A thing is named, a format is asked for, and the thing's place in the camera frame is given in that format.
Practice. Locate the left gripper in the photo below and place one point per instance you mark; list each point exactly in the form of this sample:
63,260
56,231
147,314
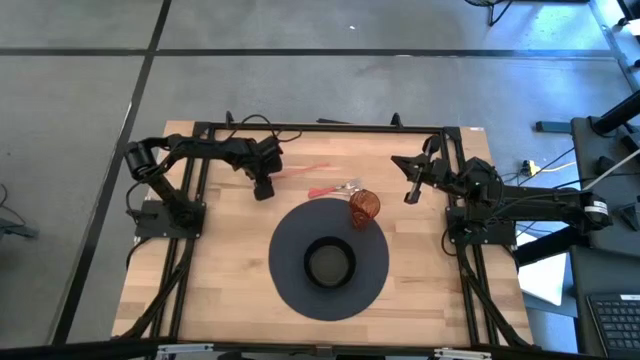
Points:
264,187

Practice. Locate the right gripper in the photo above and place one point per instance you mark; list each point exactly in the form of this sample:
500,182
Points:
437,172

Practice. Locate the red straw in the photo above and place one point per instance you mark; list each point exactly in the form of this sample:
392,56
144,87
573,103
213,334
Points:
305,170

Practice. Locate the orange faceted plastic cup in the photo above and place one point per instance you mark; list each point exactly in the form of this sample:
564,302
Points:
364,205

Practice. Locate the black bowl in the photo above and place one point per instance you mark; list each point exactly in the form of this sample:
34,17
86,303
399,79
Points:
330,262

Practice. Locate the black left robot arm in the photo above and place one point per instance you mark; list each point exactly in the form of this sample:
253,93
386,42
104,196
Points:
200,147

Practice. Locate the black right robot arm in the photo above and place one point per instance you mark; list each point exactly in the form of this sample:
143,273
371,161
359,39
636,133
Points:
550,205

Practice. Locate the black clamp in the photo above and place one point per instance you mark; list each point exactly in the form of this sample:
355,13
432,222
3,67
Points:
229,120
396,121

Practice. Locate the round dark woven placemat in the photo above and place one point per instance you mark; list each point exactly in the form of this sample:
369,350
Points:
290,280

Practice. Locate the yellow plug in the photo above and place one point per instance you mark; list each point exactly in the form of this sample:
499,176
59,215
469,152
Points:
530,168

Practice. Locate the white sheet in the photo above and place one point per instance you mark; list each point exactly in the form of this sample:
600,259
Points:
542,280

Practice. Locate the black side desk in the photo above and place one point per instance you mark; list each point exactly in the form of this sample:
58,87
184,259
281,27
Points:
605,270

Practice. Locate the black keyboard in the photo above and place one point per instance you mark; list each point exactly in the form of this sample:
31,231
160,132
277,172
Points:
617,325

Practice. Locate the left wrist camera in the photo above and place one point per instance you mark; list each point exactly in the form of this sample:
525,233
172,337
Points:
270,150

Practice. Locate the black aluminium table frame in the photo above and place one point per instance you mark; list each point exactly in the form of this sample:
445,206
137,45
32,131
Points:
325,127

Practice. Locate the silver frame bracket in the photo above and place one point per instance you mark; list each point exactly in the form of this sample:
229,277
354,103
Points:
462,354
182,348

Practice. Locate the black camera stand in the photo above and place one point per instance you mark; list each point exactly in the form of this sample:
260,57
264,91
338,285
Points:
617,114

